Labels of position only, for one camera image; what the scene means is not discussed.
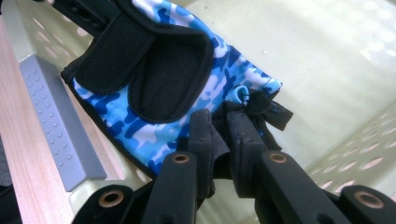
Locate blue camouflage black glove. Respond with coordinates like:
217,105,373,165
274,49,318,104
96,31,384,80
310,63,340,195
51,0,294,201

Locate cream plastic basket grey handles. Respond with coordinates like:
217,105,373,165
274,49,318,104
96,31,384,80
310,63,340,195
0,0,396,224

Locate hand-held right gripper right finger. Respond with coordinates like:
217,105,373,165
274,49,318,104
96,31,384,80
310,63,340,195
225,110,353,224

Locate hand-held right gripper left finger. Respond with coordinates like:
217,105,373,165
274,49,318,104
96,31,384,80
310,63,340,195
140,108,217,224

